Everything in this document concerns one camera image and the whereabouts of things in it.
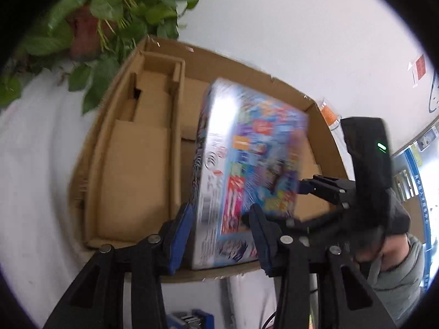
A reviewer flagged brown cardboard box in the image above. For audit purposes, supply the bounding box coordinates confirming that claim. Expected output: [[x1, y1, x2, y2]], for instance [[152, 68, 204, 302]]
[[69, 36, 357, 283]]

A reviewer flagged colourful cartoon game box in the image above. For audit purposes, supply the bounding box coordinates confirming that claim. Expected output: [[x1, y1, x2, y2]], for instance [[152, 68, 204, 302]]
[[190, 78, 309, 271]]

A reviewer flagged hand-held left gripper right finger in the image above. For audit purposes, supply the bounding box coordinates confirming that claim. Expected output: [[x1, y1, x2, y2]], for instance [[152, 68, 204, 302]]
[[249, 204, 398, 329]]

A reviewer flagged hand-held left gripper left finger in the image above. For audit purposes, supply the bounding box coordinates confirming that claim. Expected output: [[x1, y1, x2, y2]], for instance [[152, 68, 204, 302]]
[[43, 203, 194, 329]]

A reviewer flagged blue wall noticeboard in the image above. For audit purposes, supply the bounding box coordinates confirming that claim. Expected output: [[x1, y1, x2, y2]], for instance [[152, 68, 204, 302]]
[[391, 117, 439, 292]]

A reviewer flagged terracotta plant pot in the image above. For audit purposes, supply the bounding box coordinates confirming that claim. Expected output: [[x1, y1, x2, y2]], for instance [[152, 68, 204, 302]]
[[67, 5, 115, 59]]

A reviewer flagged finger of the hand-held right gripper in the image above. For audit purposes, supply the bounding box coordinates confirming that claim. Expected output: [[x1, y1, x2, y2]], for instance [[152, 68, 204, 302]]
[[286, 211, 348, 240], [299, 175, 357, 209]]

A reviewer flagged black cable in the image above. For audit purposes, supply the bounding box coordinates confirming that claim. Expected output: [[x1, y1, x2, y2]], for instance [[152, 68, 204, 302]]
[[262, 310, 278, 329]]

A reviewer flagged orange label bottle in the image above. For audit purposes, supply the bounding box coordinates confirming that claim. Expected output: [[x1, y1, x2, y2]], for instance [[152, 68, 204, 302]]
[[317, 99, 342, 131]]

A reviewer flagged red wall notice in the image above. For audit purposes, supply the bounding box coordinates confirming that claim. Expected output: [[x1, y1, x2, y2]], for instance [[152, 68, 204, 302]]
[[408, 54, 427, 88]]

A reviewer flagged green leafy plant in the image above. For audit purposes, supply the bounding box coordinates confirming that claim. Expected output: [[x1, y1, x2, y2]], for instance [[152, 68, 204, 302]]
[[0, 0, 234, 115]]

